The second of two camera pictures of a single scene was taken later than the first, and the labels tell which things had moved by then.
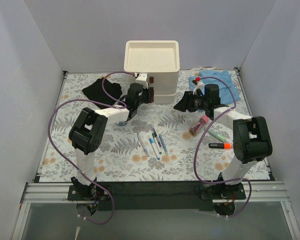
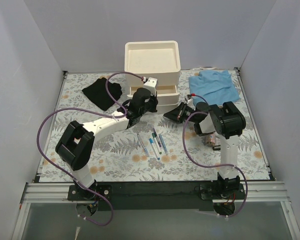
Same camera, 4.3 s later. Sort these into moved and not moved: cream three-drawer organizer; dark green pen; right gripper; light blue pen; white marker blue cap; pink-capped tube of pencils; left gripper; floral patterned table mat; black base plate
Moved: pink-capped tube of pencils; right gripper; left gripper
Not moved: cream three-drawer organizer; white marker blue cap; light blue pen; black base plate; floral patterned table mat; dark green pen
